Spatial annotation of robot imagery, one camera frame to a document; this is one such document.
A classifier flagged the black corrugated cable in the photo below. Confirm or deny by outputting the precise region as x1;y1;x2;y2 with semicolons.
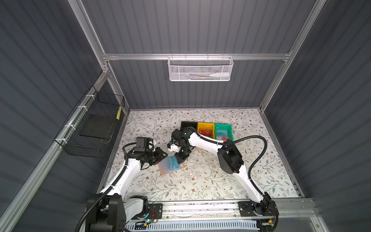
192;129;269;198
74;142;137;232

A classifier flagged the black plastic bin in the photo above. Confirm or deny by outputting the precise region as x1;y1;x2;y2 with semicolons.
180;121;198;131

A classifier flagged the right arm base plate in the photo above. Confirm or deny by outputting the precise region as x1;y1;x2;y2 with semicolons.
238;200;279;217

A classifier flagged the left black corrugated cable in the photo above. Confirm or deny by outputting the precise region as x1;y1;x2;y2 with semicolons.
74;142;137;232

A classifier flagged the teal card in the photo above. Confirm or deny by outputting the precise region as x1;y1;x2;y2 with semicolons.
168;156;183;172

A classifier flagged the white marker in basket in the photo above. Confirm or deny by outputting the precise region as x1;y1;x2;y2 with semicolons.
209;72;230;79

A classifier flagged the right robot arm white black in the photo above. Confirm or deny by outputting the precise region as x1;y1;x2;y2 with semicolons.
167;127;268;204

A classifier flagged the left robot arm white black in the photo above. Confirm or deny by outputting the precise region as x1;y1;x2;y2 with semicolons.
83;148;168;232

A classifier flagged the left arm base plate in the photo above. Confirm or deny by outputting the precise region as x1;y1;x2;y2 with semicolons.
132;204;163;220

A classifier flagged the black wire basket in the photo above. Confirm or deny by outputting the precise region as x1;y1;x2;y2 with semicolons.
55;88;125;158

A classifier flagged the black pad in basket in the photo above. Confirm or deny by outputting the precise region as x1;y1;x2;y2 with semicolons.
79;115;114;139

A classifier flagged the right black corrugated cable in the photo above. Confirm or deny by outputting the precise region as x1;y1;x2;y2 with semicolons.
192;129;269;198

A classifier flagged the green plastic bin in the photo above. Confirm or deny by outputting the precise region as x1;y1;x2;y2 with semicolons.
214;124;234;141

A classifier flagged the yellow plastic bin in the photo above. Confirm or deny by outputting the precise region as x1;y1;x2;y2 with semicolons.
197;122;215;139

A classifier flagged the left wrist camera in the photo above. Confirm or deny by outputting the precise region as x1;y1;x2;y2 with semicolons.
134;137;156;152

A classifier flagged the white wire basket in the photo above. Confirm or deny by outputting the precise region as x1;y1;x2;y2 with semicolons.
167;56;234;82

